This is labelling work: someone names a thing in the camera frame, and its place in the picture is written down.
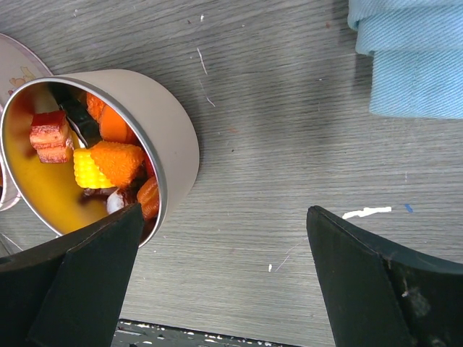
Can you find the white radish slice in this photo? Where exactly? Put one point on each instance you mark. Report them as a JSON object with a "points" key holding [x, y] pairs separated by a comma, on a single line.
{"points": [[58, 97]]}

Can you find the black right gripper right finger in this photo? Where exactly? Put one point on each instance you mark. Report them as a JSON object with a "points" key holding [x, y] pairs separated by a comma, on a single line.
{"points": [[380, 293]]}

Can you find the orange carrot slice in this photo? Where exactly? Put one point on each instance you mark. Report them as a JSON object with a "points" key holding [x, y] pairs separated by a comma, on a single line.
{"points": [[112, 126]]}

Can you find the tall pink lunch tin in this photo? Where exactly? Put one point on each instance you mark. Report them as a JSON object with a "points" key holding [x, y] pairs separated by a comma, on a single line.
{"points": [[18, 66]]}

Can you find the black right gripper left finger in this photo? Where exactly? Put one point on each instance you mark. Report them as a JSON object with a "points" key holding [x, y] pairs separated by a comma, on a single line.
{"points": [[69, 291]]}

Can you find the striped bacon cube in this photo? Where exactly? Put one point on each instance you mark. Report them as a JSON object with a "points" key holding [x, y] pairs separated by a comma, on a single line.
{"points": [[51, 137]]}

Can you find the yellow round food ball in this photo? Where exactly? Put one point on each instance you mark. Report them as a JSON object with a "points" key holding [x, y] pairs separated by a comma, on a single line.
{"points": [[87, 173]]}

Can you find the short pink lunch tin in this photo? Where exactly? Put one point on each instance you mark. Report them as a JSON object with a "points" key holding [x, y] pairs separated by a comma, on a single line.
{"points": [[165, 135]]}

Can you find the red sausage piece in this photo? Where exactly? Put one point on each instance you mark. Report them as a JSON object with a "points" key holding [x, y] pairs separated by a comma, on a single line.
{"points": [[148, 195]]}

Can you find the folded light blue cloth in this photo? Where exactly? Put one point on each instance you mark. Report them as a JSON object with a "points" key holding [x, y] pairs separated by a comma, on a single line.
{"points": [[416, 47]]}

